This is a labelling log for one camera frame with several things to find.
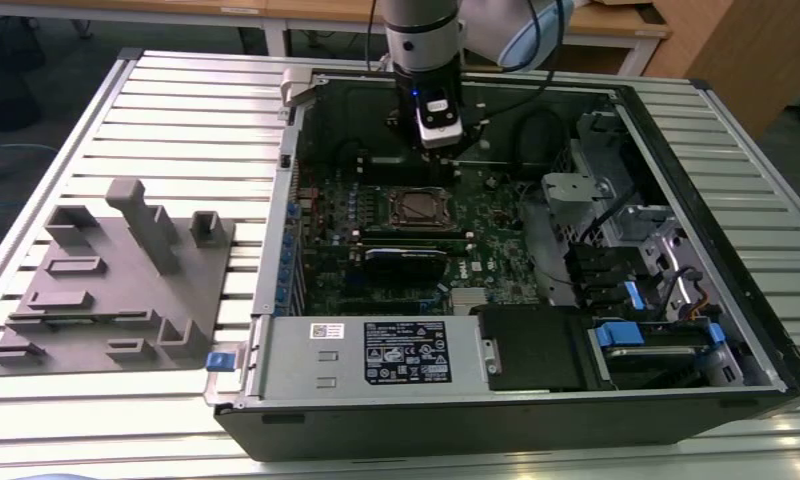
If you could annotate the silver green CPU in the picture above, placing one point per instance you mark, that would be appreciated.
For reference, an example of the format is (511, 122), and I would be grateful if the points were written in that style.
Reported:
(420, 205)

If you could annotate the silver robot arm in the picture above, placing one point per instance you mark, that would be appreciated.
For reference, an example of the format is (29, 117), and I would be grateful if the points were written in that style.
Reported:
(420, 40)

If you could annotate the CPU socket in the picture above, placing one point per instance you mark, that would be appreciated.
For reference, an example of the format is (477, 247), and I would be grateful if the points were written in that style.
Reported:
(419, 223)

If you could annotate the black RAM slot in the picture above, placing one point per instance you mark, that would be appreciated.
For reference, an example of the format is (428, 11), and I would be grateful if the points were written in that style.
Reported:
(433, 234)
(433, 245)
(433, 241)
(433, 229)

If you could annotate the black expansion slot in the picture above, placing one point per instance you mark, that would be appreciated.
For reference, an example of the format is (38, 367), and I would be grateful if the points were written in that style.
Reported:
(380, 303)

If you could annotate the silver metal disk bay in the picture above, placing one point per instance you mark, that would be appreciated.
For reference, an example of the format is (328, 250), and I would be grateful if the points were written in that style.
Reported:
(573, 187)

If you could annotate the green motherboard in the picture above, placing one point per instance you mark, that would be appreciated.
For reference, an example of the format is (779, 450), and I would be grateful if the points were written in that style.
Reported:
(500, 250)

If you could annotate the black graphics card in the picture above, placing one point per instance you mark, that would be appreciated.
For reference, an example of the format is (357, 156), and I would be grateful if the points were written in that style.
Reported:
(402, 272)

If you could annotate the silver finned heatsink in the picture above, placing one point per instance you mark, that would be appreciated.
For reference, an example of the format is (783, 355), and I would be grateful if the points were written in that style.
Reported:
(469, 296)

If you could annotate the wooden cabinet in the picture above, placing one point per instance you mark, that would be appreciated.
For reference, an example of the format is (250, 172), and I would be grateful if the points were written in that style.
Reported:
(740, 50)

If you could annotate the blue plastic bay tab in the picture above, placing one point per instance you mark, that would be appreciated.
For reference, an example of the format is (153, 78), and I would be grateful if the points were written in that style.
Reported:
(633, 295)

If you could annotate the black plastic shroud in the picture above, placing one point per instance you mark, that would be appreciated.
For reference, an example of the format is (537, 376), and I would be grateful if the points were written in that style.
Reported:
(533, 350)

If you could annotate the hard disk in blue carrier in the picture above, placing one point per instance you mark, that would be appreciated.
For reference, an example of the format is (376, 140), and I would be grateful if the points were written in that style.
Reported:
(620, 334)

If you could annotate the silver power supply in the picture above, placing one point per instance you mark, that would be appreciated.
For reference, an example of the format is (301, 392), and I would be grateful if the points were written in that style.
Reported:
(293, 370)

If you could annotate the grey parts rack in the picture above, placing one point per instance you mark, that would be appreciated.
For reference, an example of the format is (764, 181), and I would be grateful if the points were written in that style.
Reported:
(126, 300)

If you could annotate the black office chair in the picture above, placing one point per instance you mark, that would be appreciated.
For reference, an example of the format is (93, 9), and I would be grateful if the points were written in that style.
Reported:
(6, 100)

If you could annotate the blue case latch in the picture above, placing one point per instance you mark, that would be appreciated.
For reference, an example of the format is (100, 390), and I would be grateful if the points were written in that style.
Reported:
(220, 361)

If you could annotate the black open PC case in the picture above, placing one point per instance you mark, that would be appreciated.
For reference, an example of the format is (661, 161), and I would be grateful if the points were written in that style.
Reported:
(440, 430)

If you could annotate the green RAM stick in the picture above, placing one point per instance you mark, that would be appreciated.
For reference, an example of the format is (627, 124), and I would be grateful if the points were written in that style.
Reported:
(73, 320)

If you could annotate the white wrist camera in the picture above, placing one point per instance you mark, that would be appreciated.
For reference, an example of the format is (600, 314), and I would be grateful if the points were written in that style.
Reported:
(440, 136)

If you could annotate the wooden desk white frame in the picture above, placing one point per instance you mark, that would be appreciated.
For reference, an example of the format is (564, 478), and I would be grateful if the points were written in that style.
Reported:
(613, 25)
(140, 5)

